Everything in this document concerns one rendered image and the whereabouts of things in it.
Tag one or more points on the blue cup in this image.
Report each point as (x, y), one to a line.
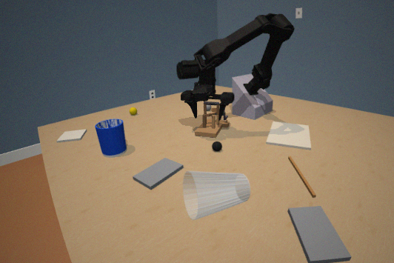
(111, 137)

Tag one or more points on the brown wooden rod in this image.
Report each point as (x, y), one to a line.
(302, 177)

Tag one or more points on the beige flat square plate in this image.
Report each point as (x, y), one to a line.
(74, 135)

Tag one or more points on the black ball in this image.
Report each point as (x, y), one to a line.
(217, 146)

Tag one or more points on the yellow ball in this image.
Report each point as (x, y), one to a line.
(133, 111)

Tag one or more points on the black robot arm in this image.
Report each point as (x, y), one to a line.
(219, 50)

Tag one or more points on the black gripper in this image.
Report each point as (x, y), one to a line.
(226, 98)

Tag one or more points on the cream flat square pad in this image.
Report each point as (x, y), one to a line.
(290, 135)

